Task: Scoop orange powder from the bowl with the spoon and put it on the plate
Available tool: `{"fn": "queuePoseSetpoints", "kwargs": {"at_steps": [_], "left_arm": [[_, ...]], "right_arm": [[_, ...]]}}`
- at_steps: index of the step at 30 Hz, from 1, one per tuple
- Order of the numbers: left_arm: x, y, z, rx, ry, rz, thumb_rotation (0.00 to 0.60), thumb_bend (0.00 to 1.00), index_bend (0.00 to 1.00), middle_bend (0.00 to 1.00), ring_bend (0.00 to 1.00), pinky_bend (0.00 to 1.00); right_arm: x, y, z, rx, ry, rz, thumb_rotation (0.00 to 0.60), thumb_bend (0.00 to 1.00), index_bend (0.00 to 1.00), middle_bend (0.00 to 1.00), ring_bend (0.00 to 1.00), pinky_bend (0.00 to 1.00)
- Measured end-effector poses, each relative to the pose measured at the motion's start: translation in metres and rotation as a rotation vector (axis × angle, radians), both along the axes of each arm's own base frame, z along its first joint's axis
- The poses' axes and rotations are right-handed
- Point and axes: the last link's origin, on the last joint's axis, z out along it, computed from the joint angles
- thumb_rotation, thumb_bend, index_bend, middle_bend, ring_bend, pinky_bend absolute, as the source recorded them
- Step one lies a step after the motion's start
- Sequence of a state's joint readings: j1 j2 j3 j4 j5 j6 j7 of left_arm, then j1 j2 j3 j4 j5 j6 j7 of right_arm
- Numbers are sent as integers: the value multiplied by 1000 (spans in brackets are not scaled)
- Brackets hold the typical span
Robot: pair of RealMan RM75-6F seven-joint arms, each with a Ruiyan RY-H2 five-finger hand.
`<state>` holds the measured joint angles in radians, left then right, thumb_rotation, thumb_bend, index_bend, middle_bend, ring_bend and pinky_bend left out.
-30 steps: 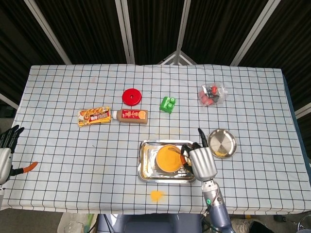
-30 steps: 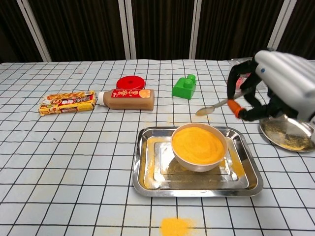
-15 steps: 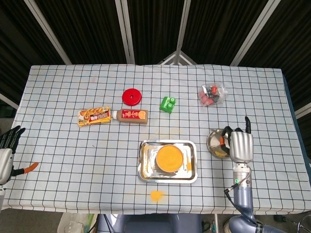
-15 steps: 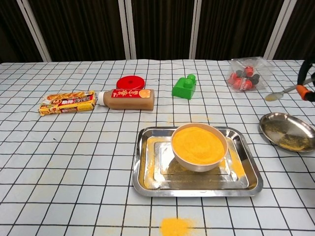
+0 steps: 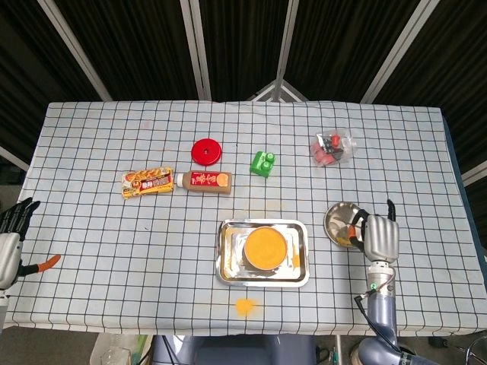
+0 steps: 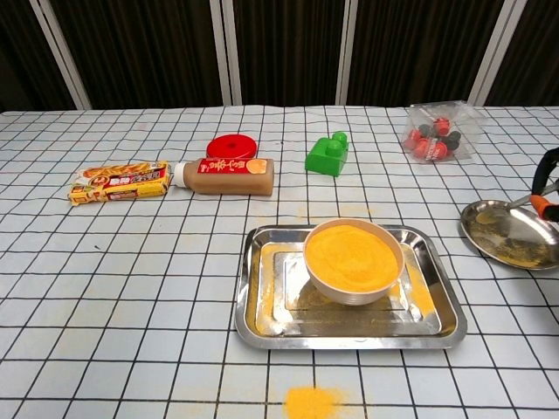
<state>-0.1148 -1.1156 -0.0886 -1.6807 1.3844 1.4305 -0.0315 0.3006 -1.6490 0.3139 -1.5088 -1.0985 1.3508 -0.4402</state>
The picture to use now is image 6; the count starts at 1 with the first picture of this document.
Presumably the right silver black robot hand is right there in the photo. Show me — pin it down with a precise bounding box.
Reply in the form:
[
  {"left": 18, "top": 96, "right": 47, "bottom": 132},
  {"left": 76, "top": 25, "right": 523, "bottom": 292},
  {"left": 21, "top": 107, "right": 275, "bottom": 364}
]
[{"left": 529, "top": 147, "right": 559, "bottom": 219}]

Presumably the metal spoon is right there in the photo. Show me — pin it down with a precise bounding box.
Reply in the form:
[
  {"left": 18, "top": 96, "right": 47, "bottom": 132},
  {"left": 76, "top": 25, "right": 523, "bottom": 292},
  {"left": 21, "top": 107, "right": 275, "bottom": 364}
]
[{"left": 474, "top": 182, "right": 559, "bottom": 224}]

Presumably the round steel plate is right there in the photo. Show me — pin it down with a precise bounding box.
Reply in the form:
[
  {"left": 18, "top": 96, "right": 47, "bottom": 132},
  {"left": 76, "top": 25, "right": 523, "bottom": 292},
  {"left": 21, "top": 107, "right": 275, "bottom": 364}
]
[{"left": 459, "top": 198, "right": 559, "bottom": 272}]

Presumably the bowl of orange powder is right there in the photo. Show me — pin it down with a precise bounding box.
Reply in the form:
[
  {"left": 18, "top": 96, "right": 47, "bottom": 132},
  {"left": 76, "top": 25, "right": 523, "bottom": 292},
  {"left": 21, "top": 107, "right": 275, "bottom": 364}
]
[{"left": 302, "top": 217, "right": 405, "bottom": 306}]

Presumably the red round lid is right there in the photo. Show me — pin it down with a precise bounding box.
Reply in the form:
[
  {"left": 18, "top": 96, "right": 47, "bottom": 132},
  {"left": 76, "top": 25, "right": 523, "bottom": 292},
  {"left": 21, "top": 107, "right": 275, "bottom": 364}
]
[{"left": 206, "top": 134, "right": 259, "bottom": 161}]

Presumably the orange powder pile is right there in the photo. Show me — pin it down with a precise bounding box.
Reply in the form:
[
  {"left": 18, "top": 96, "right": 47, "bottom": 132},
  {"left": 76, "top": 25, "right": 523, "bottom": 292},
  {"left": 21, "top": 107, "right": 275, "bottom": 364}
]
[{"left": 282, "top": 384, "right": 350, "bottom": 419}]

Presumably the clear bag of red items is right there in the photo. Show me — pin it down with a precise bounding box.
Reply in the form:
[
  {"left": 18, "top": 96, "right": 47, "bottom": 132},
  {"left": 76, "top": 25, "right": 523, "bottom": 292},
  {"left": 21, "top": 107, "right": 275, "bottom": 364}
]
[{"left": 401, "top": 100, "right": 489, "bottom": 166}]

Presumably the green toy block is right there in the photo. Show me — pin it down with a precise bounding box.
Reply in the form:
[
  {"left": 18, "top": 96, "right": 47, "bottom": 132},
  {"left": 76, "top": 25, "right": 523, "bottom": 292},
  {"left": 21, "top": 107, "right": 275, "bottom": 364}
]
[{"left": 305, "top": 130, "right": 350, "bottom": 178}]

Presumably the rectangular steel tray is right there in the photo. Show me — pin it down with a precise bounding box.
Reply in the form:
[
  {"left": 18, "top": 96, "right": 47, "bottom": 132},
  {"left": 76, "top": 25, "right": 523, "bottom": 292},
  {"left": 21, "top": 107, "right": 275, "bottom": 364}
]
[{"left": 234, "top": 223, "right": 468, "bottom": 351}]

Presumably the brown bottle with red label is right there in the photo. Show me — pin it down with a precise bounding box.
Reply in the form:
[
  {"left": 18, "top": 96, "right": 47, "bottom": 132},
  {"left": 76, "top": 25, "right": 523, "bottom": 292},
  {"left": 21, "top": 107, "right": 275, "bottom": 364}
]
[{"left": 173, "top": 157, "right": 275, "bottom": 196}]

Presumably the black folding screen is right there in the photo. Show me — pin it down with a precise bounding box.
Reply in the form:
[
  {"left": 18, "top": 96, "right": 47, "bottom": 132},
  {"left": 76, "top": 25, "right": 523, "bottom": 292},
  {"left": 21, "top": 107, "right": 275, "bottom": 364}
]
[{"left": 0, "top": 0, "right": 559, "bottom": 113}]

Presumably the yellow snack packet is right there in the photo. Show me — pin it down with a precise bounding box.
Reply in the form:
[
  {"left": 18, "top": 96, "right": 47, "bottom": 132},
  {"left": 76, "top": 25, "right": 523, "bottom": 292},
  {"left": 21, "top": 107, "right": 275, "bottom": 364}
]
[{"left": 67, "top": 160, "right": 173, "bottom": 206}]

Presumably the white checkered tablecloth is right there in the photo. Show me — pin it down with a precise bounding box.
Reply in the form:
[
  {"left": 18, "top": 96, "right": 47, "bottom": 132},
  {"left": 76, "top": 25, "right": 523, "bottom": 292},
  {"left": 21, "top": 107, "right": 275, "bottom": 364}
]
[{"left": 0, "top": 104, "right": 559, "bottom": 419}]

